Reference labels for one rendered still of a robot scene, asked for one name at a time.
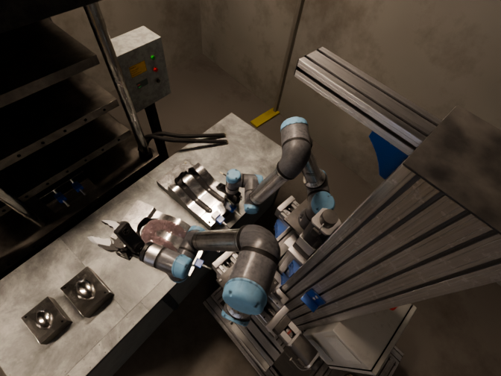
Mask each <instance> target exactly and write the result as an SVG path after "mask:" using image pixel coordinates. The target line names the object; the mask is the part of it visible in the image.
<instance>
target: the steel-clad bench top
mask: <svg viewBox="0 0 501 376"><path fill-rule="evenodd" d="M220 133H226V136H225V137H207V138H196V139H203V140H228V144H220V143H189V144H188V145H186V146H184V147H183V148H182V149H181V150H179V151H178V152H176V153H175V154H173V155H172V156H171V157H170V158H168V159H167V160H165V161H164V162H162V163H161V164H160V165H159V166H157V167H156V168H154V169H153V170H151V171H150V172H149V173H148V174H146V175H145V176H143V177H142V178H140V179H139V180H138V181H137V182H135V183H134V184H132V185H131V186H129V187H128V188H127V189H125V190H124V191H123V192H121V193H119V194H118V195H117V196H116V197H115V198H113V199H111V200H110V201H108V202H107V203H106V204H105V205H103V206H102V207H100V208H99V209H97V210H96V211H95V212H94V213H92V214H91V215H89V216H88V217H86V218H85V219H84V220H83V221H81V222H80V223H78V224H77V225H76V226H74V227H73V228H71V229H70V230H69V231H67V232H66V233H64V234H63V235H62V236H60V237H59V238H57V239H56V240H55V241H53V242H52V243H51V244H49V245H48V246H46V247H45V248H44V249H43V250H41V251H40V252H38V253H37V254H35V255H34V256H33V257H32V258H30V259H29V260H27V261H26V262H24V263H23V264H22V265H21V266H19V267H18V268H16V269H14V270H13V271H12V272H11V273H10V274H8V275H6V276H5V277H4V278H2V279H1V280H0V366H1V368H2V369H3V371H4V373H5V374H6V375H7V376H86V375H87V374H88V373H89V372H90V371H91V370H92V369H93V368H94V367H95V366H96V365H97V364H98V363H99V362H100V361H101V360H102V359H103V358H104V357H105V356H106V355H107V354H108V353H109V352H110V351H111V350H112V349H113V348H114V347H115V346H116V345H117V344H118V343H119V341H120V340H121V339H122V338H123V337H124V336H125V335H126V334H127V333H128V332H129V331H130V330H131V329H132V328H133V327H134V326H135V325H136V324H137V323H138V322H139V321H140V320H141V319H142V318H143V317H144V316H145V315H146V314H147V313H148V312H149V311H150V310H151V309H152V308H153V307H154V306H155V305H156V303H157V302H158V301H159V300H160V299H161V298H162V297H163V296H164V295H165V294H166V293H167V292H168V291H169V290H170V289H171V288H172V287H173V286H174V285H175V284H176V283H175V282H174V281H171V280H170V279H169V277H168V275H167V274H166V273H165V272H163V271H160V270H159V269H156V268H153V267H151V266H149V265H146V264H144V263H143V262H141V261H139V259H137V258H135V257H132V258H131V260H126V259H125V258H123V257H120V256H118V255H117V254H116V252H117V251H114V252H109V251H106V250H104V249H102V248H99V247H98V246H97V245H95V244H94V243H92V242H91V241H90V240H89V239H88V238H87V237H88V236H94V237H100V238H102V239H106V238H108V239H111V238H110V235H111V233H112V232H113V231H114V229H113V228H110V226H109V225H105V224H104V223H103V222H102V220H110V221H115V222H120V221H121V220H122V219H123V218H124V217H125V215H126V214H127V212H128V211H129V210H130V209H131V208H132V206H133V205H134V204H135V202H136V201H137V200H140V201H142V202H145V203H146V204H149V205H151V206H153V207H155V209H156V210H157V211H160V212H161V213H164V214H167V215H169V214H170V215H171V216H173V217H176V218H178V219H181V220H183V221H184V222H185V223H187V224H189V225H191V226H193V225H197V226H200V227H202V228H203V229H205V230H206V231H208V229H207V228H206V227H205V226H204V225H202V224H201V223H200V222H199V221H198V220H197V219H196V218H195V217H194V216H193V215H191V214H190V213H189V212H188V211H187V210H185V209H184V208H183V207H182V206H181V205H180V204H178V203H177V202H176V201H175V200H174V199H173V198H172V197H171V196H170V195H169V194H167V193H166V192H165V191H164V190H163V189H161V188H160V187H159V186H158V184H157V180H158V179H160V178H161V177H162V176H164V175H165V174H166V173H167V172H169V171H170V170H172V169H173V168H174V167H175V166H177V165H178V164H179V163H181V162H182V161H183V160H185V159H187V160H188V161H189V162H191V163H192V164H193V165H195V164H197V163H200V164H201V165H202V166H203V167H204V168H205V169H206V170H207V171H208V172H209V173H210V174H211V176H212V177H213V178H214V179H215V180H216V181H217V182H219V183H223V184H225V185H226V176H225V175H227V172H228V171H229V170H230V169H237V170H239V171H240V173H242V174H252V175H253V174H256V175H261V176H262V177H263V180H264V179H265V178H266V177H267V176H268V175H269V174H270V173H271V172H272V171H273V170H274V169H275V168H276V167H277V163H278V162H279V161H280V159H281V157H282V147H281V146H280V145H278V144H276V143H275V142H274V141H272V140H270V139H269V138H267V136H265V135H264V134H262V133H260V132H259V131H258V130H256V129H255V128H253V127H252V126H250V125H249V124H248V123H246V122H244V121H243V120H241V119H240V118H239V117H238V116H236V115H234V114H233V113H230V114H229V115H228V116H226V117H224V118H223V119H222V120H221V121H219V122H218V123H216V124H215V125H213V126H212V127H211V128H210V129H208V130H207V131H205V132H204V133H203V134H220ZM220 172H222V173H224V174H225V175H223V174H221V173H220ZM239 191H240V193H241V196H242V200H240V202H239V206H238V207H237V209H236V210H237V211H238V212H239V213H240V214H241V215H242V216H243V215H244V214H245V210H244V203H245V188H241V187H239ZM242 216H240V215H239V214H237V213H236V212H235V211H234V212H233V213H230V214H229V215H228V216H227V217H226V218H225V221H224V222H225V223H226V224H227V225H228V226H230V228H231V227H232V226H233V225H234V224H235V223H236V222H237V221H238V220H239V219H240V218H241V217H242ZM230 228H228V227H227V226H226V225H224V224H223V223H222V224H221V225H218V226H217V227H216V228H215V229H214V231H215V230H227V229H230ZM111 241H112V244H114V241H113V240H112V239H111ZM70 249H71V250H70ZM76 256H77V257H76ZM87 266H88V267H90V268H91V269H92V270H93V271H94V272H95V273H96V274H97V276H99V277H100V279H102V280H103V282H104V283H105V284H106V285H107V286H108V287H109V289H110V290H111V291H112V292H113V293H114V294H115V295H114V296H113V297H112V298H110V299H109V300H108V301H107V302H106V303H105V304H104V305H103V306H102V307H100V308H99V309H98V310H97V311H96V312H95V313H94V314H93V315H92V316H90V317H89V318H87V317H84V316H82V315H81V313H80V312H79V311H78V310H77V308H76V307H75V306H74V304H73V303H72V302H71V301H70V300H69V299H68V298H67V297H66V295H65V294H64V293H63V291H62V290H61V289H60V288H61V287H62V286H63V285H65V284H66V283H67V282H69V281H70V280H71V279H72V278H73V277H74V276H75V275H77V274H78V273H79V272H81V271H82V270H83V269H85V268H86V267H87ZM47 296H48V297H51V298H54V299H55V301H56V302H57V303H58V304H59V305H60V306H61V308H62V309H63V310H64V312H65V313H66V314H67V316H68V317H69V318H70V319H71V320H72V323H71V324H70V325H69V326H67V327H66V328H65V329H64V330H63V331H62V332H61V333H59V334H58V335H57V336H56V337H55V338H54V339H53V340H52V341H50V343H49V344H47V345H41V344H39V342H38V341H37V339H36V338H35V336H34V335H33V334H32V333H31V331H30V330H29V328H28V327H27V325H26V324H25V323H24V322H23V321H22V319H21V318H22V317H23V316H24V315H25V314H26V313H28V312H29V311H30V310H31V309H33V308H34V307H35V306H37V305H38V303H40V302H41V301H42V300H43V299H45V298H46V297H47ZM117 302H118V303H117ZM141 302H142V303H141ZM123 309H124V310H123ZM82 358H83V359H82Z"/></svg>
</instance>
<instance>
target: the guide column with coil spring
mask: <svg viewBox="0 0 501 376"><path fill-rule="evenodd" d="M0 201H1V202H3V203H4V204H6V205H7V206H8V207H10V208H11V209H13V210H15V211H16V212H17V213H19V214H20V215H22V216H23V217H25V218H26V219H27V220H29V221H30V222H32V223H34V224H35V225H36V226H37V227H39V228H43V227H45V226H46V225H47V223H48V221H47V220H46V219H44V218H43V217H42V216H41V215H40V214H38V213H37V212H36V211H34V210H33V209H31V208H30V207H29V206H28V205H26V204H25V203H24V202H22V201H21V200H20V199H18V198H17V197H16V196H15V195H13V194H12V193H11V192H9V191H8V190H6V189H5V188H4V187H3V186H2V185H0Z"/></svg>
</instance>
